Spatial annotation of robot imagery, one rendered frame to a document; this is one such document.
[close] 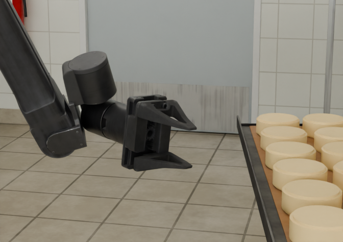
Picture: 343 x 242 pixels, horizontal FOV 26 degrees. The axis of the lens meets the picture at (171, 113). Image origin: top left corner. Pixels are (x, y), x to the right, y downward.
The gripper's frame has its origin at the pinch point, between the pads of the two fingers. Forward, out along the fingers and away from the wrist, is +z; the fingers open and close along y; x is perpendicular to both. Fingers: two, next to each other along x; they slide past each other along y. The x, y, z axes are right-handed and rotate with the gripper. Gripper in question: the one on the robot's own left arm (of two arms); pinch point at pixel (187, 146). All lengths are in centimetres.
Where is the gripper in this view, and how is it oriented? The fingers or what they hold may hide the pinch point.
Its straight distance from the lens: 99.9
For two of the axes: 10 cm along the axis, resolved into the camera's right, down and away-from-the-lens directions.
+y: -1.0, 9.7, 2.2
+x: -7.1, 0.8, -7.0
